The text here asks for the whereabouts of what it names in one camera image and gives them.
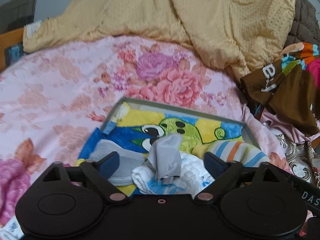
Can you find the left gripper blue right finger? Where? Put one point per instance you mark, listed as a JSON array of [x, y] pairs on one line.
[[214, 165]]

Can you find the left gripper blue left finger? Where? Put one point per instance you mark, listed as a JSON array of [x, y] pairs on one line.
[[108, 165]]

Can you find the grey face mask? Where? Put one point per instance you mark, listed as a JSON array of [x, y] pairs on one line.
[[128, 161]]

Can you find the white blue baby cloth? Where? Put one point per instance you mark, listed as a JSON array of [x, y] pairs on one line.
[[193, 178]]

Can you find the striped towel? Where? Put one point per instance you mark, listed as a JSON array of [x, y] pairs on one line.
[[227, 150]]

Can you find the grey microfibre cloth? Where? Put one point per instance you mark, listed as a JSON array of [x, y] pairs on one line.
[[164, 158]]

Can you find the silver patterned bed sheet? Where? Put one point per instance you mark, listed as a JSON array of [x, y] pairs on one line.
[[303, 159]]

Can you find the cartoon frog towel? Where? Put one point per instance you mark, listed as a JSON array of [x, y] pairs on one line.
[[131, 132]]

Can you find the pink floral quilt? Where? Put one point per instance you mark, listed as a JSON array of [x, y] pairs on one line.
[[52, 100]]

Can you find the brown colourful printed cloth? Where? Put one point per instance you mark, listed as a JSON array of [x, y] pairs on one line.
[[289, 87]]

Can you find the white blue carton box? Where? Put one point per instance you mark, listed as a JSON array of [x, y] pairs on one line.
[[11, 231]]

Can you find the tan dotted blanket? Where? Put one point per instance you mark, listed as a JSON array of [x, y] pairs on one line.
[[241, 35]]

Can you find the brown quilted jacket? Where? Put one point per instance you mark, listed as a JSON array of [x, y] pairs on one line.
[[305, 26]]

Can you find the grey door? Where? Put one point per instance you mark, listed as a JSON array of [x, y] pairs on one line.
[[16, 14]]

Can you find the wooden bed frame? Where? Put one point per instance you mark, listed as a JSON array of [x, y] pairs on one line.
[[7, 40]]

